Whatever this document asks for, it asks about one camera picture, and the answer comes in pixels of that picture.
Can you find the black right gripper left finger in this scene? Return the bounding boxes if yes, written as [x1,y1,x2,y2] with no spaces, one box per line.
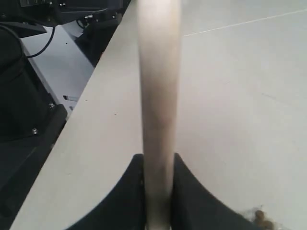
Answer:
[68,154,146,230]

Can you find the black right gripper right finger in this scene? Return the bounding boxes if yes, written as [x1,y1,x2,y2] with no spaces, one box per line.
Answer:
[171,153,260,230]

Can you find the wooden paint brush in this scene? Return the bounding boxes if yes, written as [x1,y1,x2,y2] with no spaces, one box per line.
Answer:
[137,0,181,230]

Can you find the pile of pellets and grains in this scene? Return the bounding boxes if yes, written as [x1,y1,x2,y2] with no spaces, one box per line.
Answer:
[239,205,288,230]

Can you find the black equipment beside table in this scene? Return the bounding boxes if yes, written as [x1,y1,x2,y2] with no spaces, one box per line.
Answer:
[0,0,131,230]

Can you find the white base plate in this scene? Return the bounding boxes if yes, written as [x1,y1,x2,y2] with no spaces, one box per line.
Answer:
[29,25,94,115]

